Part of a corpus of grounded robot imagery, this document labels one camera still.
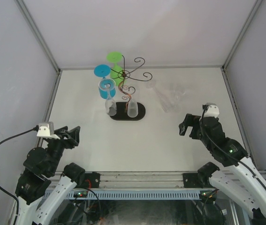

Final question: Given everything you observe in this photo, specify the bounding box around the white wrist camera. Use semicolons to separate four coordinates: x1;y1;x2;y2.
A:
203;103;220;118
37;121;60;140

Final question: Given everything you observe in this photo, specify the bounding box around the green plastic wine glass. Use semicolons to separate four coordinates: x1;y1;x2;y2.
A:
106;52;123;86

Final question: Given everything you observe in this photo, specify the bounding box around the blue plastic wine glass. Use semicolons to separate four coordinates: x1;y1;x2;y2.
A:
93;64;116;99

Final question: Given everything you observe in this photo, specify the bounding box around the grey slotted cable duct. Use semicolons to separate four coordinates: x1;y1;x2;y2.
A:
64;189;203;200

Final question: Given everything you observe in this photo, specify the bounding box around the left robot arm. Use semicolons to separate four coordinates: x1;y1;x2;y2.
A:
14;122;85;225

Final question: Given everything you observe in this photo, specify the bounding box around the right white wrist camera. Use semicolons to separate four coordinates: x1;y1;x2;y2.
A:
203;103;220;118

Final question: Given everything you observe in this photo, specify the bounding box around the aluminium front rail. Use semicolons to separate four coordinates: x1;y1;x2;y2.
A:
41;170;266;189

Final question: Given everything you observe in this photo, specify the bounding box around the copper wire wine glass rack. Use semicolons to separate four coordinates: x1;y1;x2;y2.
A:
106;52;153;120

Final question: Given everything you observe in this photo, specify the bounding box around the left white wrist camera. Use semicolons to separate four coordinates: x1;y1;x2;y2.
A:
37;121;60;140

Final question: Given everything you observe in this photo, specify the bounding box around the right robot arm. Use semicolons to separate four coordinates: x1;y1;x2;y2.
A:
179;113;266;225

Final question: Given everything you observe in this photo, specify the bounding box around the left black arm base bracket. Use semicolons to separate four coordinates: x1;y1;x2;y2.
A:
83;172;100;188

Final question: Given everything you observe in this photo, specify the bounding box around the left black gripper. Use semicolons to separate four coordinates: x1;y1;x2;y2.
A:
47;125;80;174

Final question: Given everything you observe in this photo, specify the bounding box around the clear champagne flute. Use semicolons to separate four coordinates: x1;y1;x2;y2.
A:
99;78;117;116

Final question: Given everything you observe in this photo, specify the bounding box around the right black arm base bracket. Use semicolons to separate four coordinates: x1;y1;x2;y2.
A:
182;172;201;188

